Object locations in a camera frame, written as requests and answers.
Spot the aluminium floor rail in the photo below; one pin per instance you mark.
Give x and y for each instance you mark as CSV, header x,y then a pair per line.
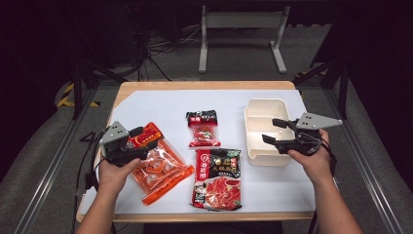
x,y
373,169
48,169

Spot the large red black packet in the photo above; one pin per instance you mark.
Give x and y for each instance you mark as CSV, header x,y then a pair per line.
x,y
217,182

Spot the person's left hand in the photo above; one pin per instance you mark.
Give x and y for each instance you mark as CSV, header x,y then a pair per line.
x,y
115,177

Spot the yellow black hazard tape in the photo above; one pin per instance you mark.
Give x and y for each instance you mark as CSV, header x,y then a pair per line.
x,y
66,94

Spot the orange clear snack bag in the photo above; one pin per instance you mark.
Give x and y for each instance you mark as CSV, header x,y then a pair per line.
x,y
164,170

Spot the small red black packet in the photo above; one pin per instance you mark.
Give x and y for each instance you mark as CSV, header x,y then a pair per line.
x,y
203,130

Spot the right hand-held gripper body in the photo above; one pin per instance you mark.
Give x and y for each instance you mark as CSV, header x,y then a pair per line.
x,y
316,121

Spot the white metal stand frame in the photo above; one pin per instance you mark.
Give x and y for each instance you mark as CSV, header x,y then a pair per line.
x,y
243,19

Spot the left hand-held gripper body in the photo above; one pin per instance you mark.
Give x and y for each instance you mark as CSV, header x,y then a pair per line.
x,y
112,136

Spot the black metal stand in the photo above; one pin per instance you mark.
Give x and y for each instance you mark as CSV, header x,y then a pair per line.
x,y
342,87
78,84

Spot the person's dark clothing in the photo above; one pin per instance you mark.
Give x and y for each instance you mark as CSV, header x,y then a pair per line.
x,y
211,228

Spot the cream divided plastic container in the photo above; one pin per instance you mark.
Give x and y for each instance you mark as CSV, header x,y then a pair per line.
x,y
259,110

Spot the person's right hand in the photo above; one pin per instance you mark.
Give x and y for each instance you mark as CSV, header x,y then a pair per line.
x,y
313,165

